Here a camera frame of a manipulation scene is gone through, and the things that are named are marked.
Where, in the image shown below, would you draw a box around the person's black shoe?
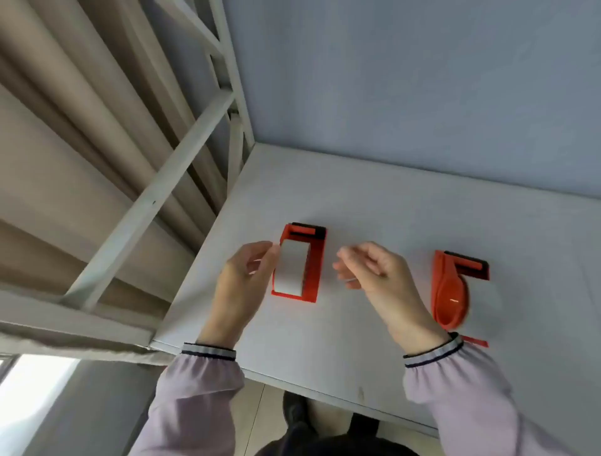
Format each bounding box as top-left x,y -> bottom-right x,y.
349,412 -> 380,437
283,392 -> 311,429

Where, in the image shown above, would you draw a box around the orange lint roller cover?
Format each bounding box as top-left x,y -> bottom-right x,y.
430,250 -> 490,331

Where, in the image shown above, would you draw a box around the beige curtain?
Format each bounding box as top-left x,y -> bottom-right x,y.
0,0 -> 228,325

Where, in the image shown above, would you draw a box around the person's right hand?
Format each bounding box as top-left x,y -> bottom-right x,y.
332,241 -> 443,342

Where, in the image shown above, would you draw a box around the white metal bed frame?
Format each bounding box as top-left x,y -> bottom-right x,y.
0,0 -> 257,368

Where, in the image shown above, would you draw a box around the person's right forearm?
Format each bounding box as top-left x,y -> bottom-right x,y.
395,325 -> 566,456

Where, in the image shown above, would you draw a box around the person's left forearm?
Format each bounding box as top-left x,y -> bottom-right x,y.
129,323 -> 246,456

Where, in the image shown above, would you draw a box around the bright window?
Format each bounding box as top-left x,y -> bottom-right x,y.
0,354 -> 81,456

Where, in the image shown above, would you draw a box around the white sticky paper roll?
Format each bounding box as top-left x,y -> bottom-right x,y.
274,240 -> 312,298

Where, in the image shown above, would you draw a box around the person's dark trousers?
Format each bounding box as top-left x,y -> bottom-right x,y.
255,423 -> 420,456

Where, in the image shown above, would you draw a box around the orange lint roller frame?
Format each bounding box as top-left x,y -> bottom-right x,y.
271,222 -> 327,304

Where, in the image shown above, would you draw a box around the person's left hand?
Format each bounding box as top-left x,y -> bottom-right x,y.
205,241 -> 282,331

